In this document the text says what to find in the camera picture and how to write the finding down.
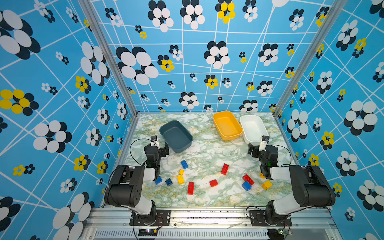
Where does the dark blue small lego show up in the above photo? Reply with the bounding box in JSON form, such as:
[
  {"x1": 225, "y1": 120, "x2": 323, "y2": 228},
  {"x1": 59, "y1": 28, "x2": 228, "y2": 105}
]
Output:
[{"x1": 166, "y1": 179, "x2": 173, "y2": 187}]

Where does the left corner aluminium post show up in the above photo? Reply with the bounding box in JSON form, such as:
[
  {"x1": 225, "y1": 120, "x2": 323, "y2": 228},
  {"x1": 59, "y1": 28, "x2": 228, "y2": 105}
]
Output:
[{"x1": 79, "y1": 0, "x2": 138, "y2": 119}]

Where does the blue lego brick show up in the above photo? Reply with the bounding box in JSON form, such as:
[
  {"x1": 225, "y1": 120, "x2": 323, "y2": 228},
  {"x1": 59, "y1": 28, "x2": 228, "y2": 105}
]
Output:
[
  {"x1": 181, "y1": 161, "x2": 189, "y2": 170},
  {"x1": 242, "y1": 182, "x2": 252, "y2": 191},
  {"x1": 155, "y1": 177, "x2": 163, "y2": 185}
]

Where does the white plastic bin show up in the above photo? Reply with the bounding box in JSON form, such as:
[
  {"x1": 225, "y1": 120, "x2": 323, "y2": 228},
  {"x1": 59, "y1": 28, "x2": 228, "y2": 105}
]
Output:
[{"x1": 240, "y1": 115, "x2": 269, "y2": 146}]

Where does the aluminium front rail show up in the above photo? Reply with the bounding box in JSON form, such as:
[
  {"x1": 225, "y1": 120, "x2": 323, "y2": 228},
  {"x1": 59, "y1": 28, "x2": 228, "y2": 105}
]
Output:
[{"x1": 81, "y1": 207, "x2": 342, "y2": 240}]

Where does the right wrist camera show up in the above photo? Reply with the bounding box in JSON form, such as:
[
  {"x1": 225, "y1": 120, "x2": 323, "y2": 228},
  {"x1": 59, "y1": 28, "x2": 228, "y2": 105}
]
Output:
[{"x1": 259, "y1": 135, "x2": 270, "y2": 151}]

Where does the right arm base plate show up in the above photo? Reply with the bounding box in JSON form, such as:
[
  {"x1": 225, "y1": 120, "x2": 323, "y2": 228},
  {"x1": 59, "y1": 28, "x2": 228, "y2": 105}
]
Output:
[{"x1": 248, "y1": 210, "x2": 292, "y2": 228}]

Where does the dark teal plastic bin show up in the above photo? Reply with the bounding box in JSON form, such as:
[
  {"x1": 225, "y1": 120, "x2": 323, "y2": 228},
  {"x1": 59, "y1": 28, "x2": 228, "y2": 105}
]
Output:
[{"x1": 159, "y1": 121, "x2": 193, "y2": 153}]

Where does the yellow plastic bin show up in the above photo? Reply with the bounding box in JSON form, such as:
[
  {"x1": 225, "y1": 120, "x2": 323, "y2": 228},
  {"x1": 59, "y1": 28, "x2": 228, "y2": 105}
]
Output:
[{"x1": 213, "y1": 111, "x2": 243, "y2": 141}]

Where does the corner aluminium post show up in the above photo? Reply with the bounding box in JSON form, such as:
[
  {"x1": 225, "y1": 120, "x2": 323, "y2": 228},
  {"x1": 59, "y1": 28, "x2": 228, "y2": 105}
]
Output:
[
  {"x1": 79, "y1": 0, "x2": 138, "y2": 119},
  {"x1": 273, "y1": 0, "x2": 347, "y2": 119}
]

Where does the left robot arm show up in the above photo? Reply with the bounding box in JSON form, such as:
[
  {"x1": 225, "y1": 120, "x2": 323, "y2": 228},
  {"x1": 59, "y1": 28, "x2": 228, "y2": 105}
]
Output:
[{"x1": 104, "y1": 143, "x2": 170, "y2": 225}]

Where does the small red lego brick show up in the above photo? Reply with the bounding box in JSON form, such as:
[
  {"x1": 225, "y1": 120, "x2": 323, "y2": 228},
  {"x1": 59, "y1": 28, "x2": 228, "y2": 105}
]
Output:
[{"x1": 210, "y1": 180, "x2": 218, "y2": 188}]

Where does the right corner aluminium post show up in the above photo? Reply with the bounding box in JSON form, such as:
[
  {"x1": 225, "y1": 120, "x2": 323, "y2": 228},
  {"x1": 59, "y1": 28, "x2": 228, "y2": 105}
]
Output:
[{"x1": 273, "y1": 0, "x2": 347, "y2": 119}]

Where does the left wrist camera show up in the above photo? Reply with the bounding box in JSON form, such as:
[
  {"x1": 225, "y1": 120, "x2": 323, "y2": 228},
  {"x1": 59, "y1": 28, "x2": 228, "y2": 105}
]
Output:
[{"x1": 150, "y1": 135, "x2": 159, "y2": 147}]

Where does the long red lego brick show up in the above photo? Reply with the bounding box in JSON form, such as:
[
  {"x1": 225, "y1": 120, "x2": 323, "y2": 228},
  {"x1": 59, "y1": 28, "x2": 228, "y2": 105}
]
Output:
[{"x1": 187, "y1": 182, "x2": 195, "y2": 196}]

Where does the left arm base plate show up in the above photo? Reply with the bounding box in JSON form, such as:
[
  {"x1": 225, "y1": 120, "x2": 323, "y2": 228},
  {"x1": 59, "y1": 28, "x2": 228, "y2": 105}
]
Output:
[{"x1": 130, "y1": 210, "x2": 171, "y2": 227}]

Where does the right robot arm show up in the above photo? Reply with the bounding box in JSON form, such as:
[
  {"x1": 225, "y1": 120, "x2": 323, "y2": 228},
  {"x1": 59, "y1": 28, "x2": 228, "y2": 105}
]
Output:
[{"x1": 248, "y1": 144, "x2": 336, "y2": 226}]

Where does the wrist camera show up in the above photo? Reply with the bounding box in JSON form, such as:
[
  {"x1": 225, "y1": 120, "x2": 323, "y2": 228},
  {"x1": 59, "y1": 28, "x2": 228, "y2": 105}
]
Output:
[
  {"x1": 150, "y1": 135, "x2": 159, "y2": 147},
  {"x1": 259, "y1": 135, "x2": 270, "y2": 151}
]

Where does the yellow lego brick long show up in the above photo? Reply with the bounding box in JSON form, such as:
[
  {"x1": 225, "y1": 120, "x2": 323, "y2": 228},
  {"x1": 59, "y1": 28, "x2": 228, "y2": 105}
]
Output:
[{"x1": 177, "y1": 175, "x2": 185, "y2": 185}]

